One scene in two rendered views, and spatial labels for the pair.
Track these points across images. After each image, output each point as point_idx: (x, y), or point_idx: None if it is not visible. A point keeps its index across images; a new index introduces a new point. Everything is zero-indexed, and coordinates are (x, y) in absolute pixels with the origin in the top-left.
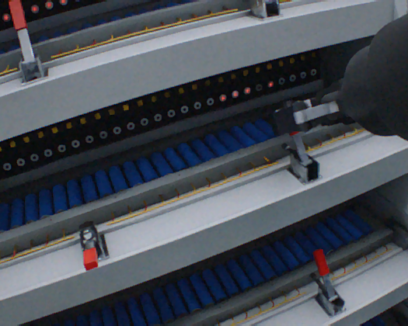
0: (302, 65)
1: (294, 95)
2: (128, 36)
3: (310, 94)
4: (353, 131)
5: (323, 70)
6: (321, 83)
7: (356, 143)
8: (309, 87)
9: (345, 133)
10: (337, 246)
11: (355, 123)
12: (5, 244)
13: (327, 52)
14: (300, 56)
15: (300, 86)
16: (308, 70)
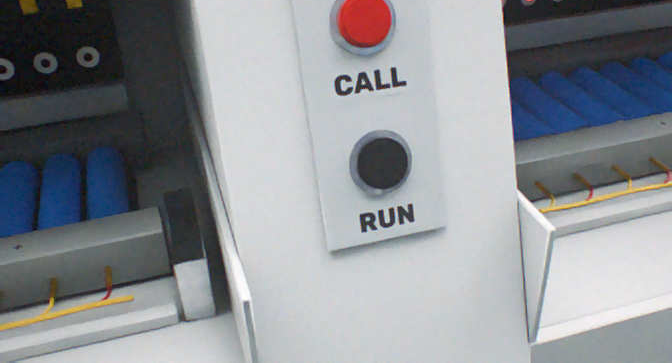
0: (38, 31)
1: (15, 123)
2: None
3: (69, 127)
4: (81, 298)
5: (175, 50)
6: (119, 95)
7: (23, 361)
8: (72, 103)
9: (43, 303)
10: None
11: (81, 273)
12: None
13: None
14: None
15: (32, 98)
16: (68, 48)
